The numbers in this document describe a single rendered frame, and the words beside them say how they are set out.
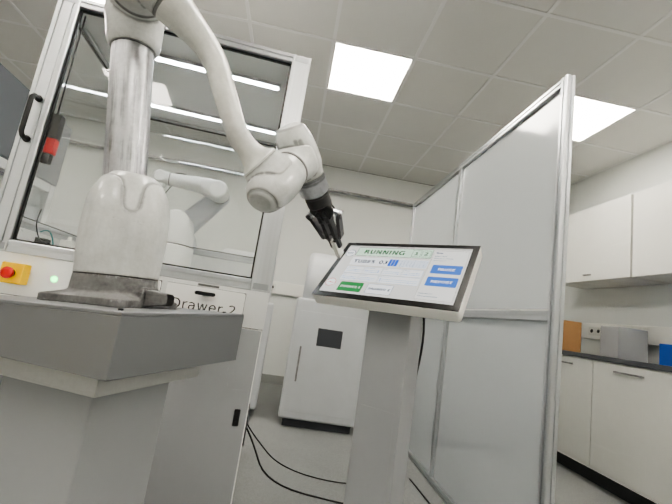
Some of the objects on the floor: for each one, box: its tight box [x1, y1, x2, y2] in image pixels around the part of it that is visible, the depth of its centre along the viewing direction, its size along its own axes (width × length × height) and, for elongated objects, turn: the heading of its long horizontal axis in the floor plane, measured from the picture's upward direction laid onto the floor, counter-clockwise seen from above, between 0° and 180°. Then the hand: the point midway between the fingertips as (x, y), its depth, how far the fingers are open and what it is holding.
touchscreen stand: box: [343, 310, 423, 504], centre depth 123 cm, size 50×45×102 cm
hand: (337, 247), depth 123 cm, fingers closed
